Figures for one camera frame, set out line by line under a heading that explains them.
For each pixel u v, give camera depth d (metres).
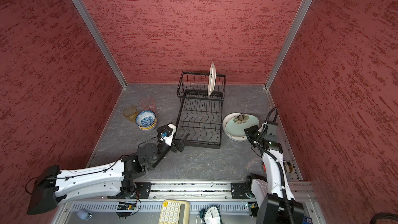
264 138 0.63
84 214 0.65
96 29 0.89
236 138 0.92
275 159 0.51
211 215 0.65
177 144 0.63
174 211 0.68
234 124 0.93
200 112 1.03
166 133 0.57
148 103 1.04
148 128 0.90
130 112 0.93
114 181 0.51
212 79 0.76
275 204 0.39
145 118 0.95
